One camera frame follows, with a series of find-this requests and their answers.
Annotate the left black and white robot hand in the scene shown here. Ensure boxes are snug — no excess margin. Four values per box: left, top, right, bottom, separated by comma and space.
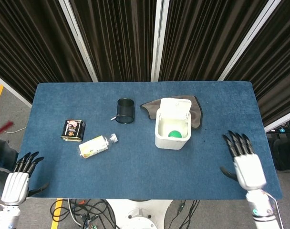
0, 151, 50, 206

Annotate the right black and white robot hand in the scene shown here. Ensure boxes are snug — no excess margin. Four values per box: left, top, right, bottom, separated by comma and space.
220, 130, 267, 191

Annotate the green foam ball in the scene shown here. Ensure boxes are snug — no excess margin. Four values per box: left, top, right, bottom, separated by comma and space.
168, 130, 183, 139

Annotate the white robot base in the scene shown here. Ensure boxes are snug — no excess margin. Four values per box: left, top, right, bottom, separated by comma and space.
105, 199, 173, 229

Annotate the white plastic bin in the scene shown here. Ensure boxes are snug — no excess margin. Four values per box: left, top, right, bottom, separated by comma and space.
155, 97, 192, 150

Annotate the dark fabric bundle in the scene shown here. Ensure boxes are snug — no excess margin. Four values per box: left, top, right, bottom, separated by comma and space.
0, 139, 19, 173

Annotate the black equipment pile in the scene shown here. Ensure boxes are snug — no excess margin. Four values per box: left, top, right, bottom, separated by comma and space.
268, 133, 290, 171

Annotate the black luncheon meat tin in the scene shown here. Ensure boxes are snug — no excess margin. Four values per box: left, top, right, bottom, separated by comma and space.
60, 119, 86, 143

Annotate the clear plastic bottle floral label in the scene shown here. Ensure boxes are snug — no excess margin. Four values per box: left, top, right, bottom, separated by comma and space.
78, 133, 118, 159

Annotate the dark pleated curtain panel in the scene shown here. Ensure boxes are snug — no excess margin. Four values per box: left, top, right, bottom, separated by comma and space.
159, 0, 271, 81
226, 0, 290, 127
70, 0, 157, 82
0, 0, 93, 103

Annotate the blue velvet tablecloth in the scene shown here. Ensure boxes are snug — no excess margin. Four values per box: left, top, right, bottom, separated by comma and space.
19, 82, 283, 200

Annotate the grey cloth with black trim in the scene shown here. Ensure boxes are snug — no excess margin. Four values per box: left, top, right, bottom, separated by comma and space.
140, 95, 203, 129

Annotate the black mesh pen holder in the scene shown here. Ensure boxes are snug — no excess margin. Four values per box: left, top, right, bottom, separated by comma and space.
115, 98, 135, 125

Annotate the black floor cable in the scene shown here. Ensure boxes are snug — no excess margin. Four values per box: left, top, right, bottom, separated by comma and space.
51, 199, 119, 229
176, 199, 200, 229

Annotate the white partition frame post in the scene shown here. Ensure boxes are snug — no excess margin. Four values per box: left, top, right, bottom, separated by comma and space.
0, 71, 32, 108
59, 0, 98, 82
151, 0, 170, 82
264, 114, 290, 132
218, 0, 289, 81

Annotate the white floor cable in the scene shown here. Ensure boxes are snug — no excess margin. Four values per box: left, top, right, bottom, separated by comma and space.
67, 199, 85, 227

